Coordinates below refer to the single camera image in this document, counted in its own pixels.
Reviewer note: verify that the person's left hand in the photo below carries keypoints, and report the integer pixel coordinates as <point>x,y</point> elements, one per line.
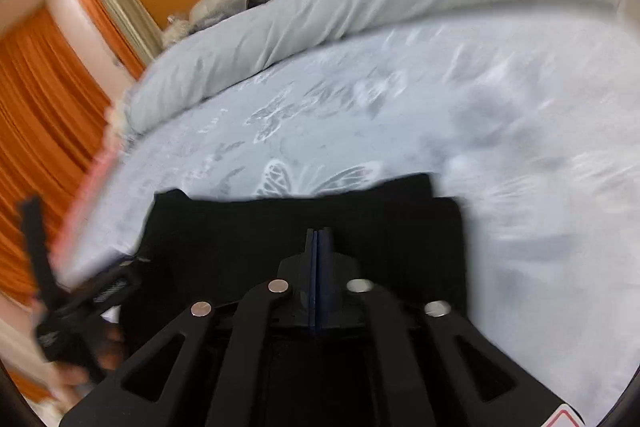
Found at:
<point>109,349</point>

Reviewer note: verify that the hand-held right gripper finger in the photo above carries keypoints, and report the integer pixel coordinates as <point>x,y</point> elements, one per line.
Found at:
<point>312,277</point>
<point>324,277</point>

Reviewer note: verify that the black pants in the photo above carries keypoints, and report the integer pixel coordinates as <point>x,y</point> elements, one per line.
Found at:
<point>225,237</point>

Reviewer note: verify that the cream door frame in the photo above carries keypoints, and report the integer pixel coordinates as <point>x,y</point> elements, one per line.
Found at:
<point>120,2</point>

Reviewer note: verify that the orange curtain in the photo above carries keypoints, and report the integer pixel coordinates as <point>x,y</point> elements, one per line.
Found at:
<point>45,107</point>

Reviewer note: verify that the light blue butterfly blanket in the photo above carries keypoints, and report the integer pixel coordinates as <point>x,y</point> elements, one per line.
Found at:
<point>450,117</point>

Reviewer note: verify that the grey duvet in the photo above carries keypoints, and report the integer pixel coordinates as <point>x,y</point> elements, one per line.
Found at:
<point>350,2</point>

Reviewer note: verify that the beige fluffy object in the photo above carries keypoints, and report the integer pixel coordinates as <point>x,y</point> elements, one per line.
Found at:
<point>177,27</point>

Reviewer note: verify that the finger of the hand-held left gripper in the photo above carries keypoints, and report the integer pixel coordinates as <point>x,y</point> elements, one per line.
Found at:
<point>107,287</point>
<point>35,247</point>

